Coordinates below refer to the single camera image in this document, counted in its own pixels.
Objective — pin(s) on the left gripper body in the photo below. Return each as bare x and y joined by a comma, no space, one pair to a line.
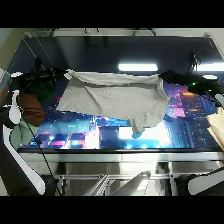
58,73

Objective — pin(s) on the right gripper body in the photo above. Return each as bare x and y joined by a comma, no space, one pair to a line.
169,77

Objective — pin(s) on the grey T-shirt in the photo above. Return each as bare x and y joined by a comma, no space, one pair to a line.
113,98

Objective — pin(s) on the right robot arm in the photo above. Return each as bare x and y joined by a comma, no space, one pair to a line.
206,86

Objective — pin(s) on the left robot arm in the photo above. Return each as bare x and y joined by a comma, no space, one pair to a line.
20,166

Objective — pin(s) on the dark green garment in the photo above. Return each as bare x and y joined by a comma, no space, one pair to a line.
41,89

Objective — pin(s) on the beige garment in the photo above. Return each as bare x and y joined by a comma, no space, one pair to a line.
217,128

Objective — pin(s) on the pale green garment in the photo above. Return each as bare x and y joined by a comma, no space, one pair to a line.
20,135

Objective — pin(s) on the silver frame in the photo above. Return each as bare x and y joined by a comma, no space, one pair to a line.
110,160

